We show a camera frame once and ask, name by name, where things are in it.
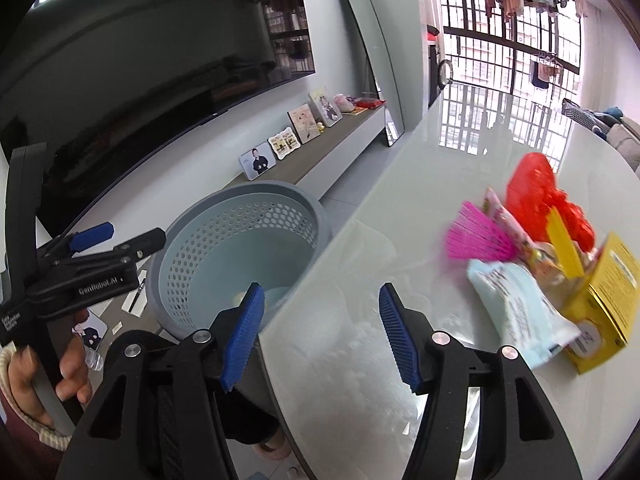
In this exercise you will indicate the person's left forearm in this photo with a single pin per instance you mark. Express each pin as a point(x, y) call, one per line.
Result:
point(30, 460)

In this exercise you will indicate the beige sofa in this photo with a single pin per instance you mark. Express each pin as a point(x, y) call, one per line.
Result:
point(625, 140)

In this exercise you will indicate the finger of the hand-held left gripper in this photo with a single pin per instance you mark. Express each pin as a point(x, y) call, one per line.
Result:
point(92, 237)
point(140, 246)

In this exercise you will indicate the pink slipper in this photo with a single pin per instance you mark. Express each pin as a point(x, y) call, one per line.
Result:
point(275, 447)

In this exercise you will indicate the red plastic bag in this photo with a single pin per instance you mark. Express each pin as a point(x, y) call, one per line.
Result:
point(530, 195)

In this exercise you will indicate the clear plastic cup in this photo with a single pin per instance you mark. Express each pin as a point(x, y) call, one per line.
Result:
point(555, 285)

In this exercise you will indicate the portrait photo frame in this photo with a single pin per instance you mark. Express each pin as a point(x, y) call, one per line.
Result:
point(257, 161)

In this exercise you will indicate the blue cloth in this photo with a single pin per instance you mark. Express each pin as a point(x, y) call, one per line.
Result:
point(612, 111)

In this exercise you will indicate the small clothes drying rack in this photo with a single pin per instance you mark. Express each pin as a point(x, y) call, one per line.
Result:
point(545, 72)

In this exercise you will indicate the portrait photo card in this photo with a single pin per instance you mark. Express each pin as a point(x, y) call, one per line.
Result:
point(92, 332)

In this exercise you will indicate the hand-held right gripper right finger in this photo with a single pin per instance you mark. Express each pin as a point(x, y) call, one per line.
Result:
point(400, 340)

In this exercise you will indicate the long grey television cabinet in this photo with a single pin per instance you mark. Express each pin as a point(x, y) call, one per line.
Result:
point(320, 160)

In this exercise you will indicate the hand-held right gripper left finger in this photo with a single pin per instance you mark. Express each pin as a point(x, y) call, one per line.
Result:
point(245, 335)

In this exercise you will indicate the colourful snack packet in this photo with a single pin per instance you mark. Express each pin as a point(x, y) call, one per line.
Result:
point(510, 225)

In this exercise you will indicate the grey perforated plastic basket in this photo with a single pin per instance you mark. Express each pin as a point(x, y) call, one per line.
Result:
point(280, 240)

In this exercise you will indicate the person's left hand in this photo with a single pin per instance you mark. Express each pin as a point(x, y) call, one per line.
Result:
point(22, 385)

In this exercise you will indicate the yellow cardboard box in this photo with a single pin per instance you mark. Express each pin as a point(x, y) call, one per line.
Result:
point(610, 290)

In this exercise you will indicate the black white checkered cloth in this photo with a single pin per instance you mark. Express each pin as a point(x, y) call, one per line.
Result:
point(582, 115)

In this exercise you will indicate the red flat packet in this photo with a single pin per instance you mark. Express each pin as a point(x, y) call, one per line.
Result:
point(369, 103)

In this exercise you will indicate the white round fan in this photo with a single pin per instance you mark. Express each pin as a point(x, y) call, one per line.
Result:
point(445, 72)

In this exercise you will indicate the large black television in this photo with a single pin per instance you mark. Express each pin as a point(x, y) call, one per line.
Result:
point(150, 60)

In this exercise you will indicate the white paper sheet with pen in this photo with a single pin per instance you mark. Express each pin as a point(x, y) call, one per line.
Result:
point(135, 295)

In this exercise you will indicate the beige photo frame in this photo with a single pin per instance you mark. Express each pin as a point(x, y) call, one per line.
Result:
point(304, 122)

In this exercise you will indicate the yellow plastic stick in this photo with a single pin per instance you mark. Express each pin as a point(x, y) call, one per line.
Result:
point(562, 245)

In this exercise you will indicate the white child photo frame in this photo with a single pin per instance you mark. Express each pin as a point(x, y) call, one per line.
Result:
point(326, 107)

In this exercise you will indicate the pink plastic shuttlecock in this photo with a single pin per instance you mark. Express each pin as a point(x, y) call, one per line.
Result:
point(475, 235)

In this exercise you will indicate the black window grille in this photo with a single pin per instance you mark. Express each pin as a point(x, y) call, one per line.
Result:
point(505, 50)

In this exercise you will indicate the tall black-framed mirror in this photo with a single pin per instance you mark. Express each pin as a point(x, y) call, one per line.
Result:
point(370, 60)

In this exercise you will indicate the person's dark trouser leg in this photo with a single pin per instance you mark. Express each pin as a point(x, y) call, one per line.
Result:
point(255, 410)

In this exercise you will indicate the pink plush toy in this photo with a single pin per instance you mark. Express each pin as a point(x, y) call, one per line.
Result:
point(344, 102)

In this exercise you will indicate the light blue wipes packet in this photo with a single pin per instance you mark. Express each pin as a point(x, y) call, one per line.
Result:
point(520, 310)

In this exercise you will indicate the scalloped white photo frame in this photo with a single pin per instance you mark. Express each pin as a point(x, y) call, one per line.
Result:
point(284, 144)

